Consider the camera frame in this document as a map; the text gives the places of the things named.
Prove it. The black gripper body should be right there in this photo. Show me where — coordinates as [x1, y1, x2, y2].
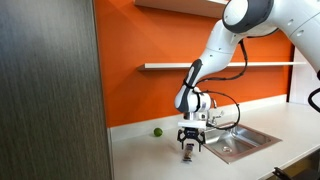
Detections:
[176, 127, 206, 145]

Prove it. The round sink drain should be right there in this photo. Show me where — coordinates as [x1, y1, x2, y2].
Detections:
[221, 145, 234, 154]

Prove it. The stainless steel sink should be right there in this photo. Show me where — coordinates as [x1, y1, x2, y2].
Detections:
[202, 122, 283, 165]

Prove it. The green lime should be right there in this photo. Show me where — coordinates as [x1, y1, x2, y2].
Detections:
[153, 127, 164, 138]

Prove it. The overhead white shelf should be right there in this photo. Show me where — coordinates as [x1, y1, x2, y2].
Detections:
[133, 0, 232, 20]

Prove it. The dark wood cabinet panel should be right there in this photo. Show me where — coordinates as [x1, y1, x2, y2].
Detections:
[0, 0, 113, 180]

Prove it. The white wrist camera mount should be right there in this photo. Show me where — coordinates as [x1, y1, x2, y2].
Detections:
[177, 119, 208, 130]

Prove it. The chrome faucet with black handles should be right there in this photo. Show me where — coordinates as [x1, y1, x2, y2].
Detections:
[207, 99, 225, 128]

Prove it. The white wall shelf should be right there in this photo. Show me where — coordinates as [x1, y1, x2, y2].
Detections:
[136, 61, 307, 72]

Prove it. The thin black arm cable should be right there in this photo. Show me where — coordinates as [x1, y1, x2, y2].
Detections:
[195, 38, 250, 131]

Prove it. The thick black base cable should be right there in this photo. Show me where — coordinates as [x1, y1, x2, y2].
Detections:
[307, 69, 320, 114]

